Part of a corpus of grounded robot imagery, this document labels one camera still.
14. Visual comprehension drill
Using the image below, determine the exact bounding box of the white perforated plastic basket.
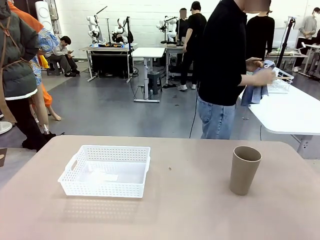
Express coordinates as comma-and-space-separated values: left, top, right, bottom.
57, 144, 152, 199

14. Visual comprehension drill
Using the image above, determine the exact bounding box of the white standing desk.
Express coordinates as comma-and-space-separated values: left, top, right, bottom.
297, 43, 320, 76

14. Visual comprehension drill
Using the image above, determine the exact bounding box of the white height-adjustable desk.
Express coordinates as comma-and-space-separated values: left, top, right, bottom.
131, 47, 166, 103

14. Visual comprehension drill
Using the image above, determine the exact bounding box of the person in grey top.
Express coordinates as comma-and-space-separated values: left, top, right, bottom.
293, 7, 320, 73

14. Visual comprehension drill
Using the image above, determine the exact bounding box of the mannequin in orange clothes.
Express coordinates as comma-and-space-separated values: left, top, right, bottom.
7, 0, 63, 122

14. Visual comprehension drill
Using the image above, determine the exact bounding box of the work table with black panel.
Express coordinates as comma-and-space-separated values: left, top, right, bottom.
79, 42, 139, 83

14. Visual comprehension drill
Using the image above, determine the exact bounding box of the grey plastic stool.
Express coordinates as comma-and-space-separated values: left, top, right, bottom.
147, 71, 163, 95

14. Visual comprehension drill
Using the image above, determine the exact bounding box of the black pole stand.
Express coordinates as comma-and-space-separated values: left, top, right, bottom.
125, 16, 135, 50

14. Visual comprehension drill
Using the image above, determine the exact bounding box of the mannequin in grey vest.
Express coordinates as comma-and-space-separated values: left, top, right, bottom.
0, 0, 57, 152

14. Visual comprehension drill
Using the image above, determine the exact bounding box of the white rounded table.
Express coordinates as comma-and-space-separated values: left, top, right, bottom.
238, 79, 320, 161

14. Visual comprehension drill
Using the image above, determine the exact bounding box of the taupe brown tall cup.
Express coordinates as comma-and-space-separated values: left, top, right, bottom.
229, 145, 263, 196

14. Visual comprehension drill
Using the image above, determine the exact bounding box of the person in black shirt, jeans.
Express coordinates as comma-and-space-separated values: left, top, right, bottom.
196, 0, 249, 140

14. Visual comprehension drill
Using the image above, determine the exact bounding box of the black tripod stand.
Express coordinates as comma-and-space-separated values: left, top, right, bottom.
276, 16, 297, 70

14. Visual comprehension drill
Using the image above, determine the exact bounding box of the person's left hand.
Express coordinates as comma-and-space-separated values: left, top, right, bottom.
245, 57, 265, 73

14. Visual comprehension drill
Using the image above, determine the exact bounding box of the seated person with phone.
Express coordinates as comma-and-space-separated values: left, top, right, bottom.
47, 35, 81, 78

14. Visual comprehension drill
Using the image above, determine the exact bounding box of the person's right hand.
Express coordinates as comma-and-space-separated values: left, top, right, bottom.
254, 68, 275, 88

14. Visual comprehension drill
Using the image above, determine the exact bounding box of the white floor fan base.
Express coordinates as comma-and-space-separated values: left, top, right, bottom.
0, 121, 13, 136

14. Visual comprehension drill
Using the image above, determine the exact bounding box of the person in black sweater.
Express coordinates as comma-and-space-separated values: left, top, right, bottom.
246, 9, 276, 62

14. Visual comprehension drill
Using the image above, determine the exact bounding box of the white wire dish rack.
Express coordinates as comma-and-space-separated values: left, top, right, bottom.
266, 66, 295, 95

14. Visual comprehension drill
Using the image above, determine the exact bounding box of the blue cleaning cloth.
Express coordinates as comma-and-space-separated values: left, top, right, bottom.
240, 59, 276, 107

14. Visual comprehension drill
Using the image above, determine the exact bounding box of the light wooden work table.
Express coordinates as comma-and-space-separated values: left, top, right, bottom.
164, 43, 201, 81

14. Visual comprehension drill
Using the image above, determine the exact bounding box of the yellow cloth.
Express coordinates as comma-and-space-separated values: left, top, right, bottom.
39, 55, 50, 70

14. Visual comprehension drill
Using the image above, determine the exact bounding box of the person's right forearm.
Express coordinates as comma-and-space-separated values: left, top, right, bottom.
240, 72, 260, 87

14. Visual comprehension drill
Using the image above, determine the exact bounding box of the standing person in black clothes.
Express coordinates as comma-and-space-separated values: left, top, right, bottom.
177, 1, 208, 91

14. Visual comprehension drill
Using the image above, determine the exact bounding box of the brown board piece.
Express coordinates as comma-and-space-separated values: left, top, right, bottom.
0, 147, 8, 168

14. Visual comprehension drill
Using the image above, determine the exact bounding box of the person with blurred face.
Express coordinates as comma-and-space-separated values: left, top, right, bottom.
176, 7, 190, 47

